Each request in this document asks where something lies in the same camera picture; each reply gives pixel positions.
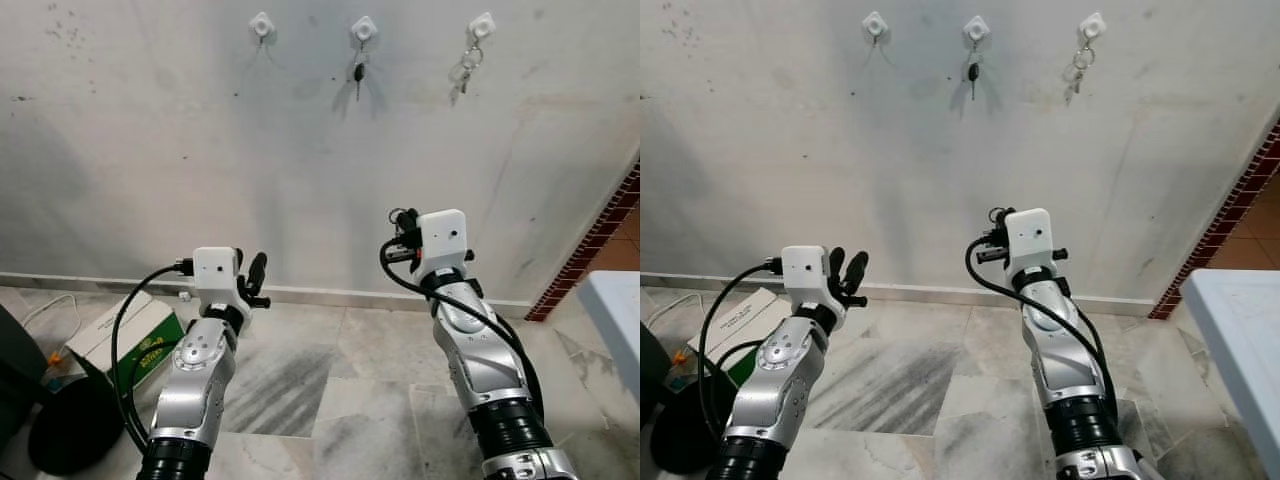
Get green and white cardboard box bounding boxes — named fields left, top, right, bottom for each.
left=685, top=288, right=791, bottom=386
left=62, top=290, right=186, bottom=386

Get silver key bunch with rings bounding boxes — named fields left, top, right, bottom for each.
left=448, top=44, right=486, bottom=106
left=1062, top=42, right=1097, bottom=106

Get red brick pattern skirting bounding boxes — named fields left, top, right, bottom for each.
left=1150, top=118, right=1280, bottom=321
left=525, top=160, right=641, bottom=323

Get white table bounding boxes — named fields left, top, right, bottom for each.
left=1180, top=268, right=1280, bottom=456

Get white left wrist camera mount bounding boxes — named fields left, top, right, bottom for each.
left=780, top=246, right=833, bottom=316
left=192, top=246, right=247, bottom=313

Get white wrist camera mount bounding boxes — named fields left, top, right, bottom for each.
left=1003, top=208, right=1063, bottom=286
left=780, top=246, right=833, bottom=316
left=192, top=246, right=247, bottom=313
left=415, top=209, right=473, bottom=286

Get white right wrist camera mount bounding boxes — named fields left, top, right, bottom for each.
left=415, top=209, right=473, bottom=286
left=1003, top=208, right=1063, bottom=286

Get thin white floor cable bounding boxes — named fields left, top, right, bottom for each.
left=20, top=292, right=81, bottom=331
left=645, top=295, right=701, bottom=326

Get black pedestal fan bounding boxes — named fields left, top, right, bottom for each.
left=640, top=320, right=736, bottom=476
left=0, top=305, right=126, bottom=476

